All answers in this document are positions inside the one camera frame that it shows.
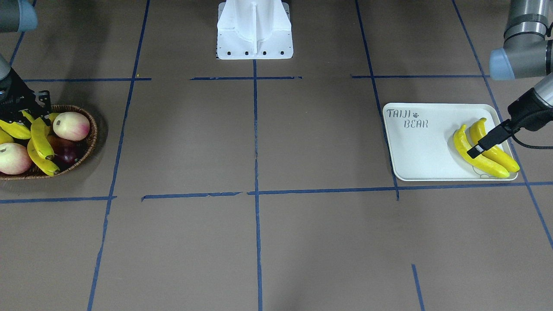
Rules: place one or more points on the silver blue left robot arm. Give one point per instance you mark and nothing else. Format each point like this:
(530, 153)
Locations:
(527, 52)

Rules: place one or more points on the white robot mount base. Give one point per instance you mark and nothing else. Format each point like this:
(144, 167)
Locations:
(254, 30)

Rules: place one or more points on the pink white apple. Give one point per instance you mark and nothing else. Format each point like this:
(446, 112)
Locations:
(14, 159)

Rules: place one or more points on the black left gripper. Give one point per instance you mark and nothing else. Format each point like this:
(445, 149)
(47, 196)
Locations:
(528, 113)

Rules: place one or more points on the brown wicker basket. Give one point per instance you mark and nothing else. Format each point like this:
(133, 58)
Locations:
(86, 147)

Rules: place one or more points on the yellow banana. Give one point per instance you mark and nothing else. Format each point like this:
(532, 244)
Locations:
(39, 131)
(489, 167)
(477, 131)
(46, 166)

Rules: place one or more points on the white bear tray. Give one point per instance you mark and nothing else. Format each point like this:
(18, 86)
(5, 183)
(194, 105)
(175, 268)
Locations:
(420, 139)

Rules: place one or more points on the yellow starfruit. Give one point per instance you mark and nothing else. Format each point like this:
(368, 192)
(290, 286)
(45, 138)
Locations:
(12, 131)

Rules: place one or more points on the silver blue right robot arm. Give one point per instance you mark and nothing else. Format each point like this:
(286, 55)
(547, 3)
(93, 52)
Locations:
(17, 16)

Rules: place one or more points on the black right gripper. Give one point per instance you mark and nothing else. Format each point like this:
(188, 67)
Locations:
(14, 89)

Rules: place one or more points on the pink white peach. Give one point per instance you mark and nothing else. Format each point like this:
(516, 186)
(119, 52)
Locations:
(71, 126)

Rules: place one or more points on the dark purple fruit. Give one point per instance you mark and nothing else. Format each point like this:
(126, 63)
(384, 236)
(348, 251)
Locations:
(66, 152)

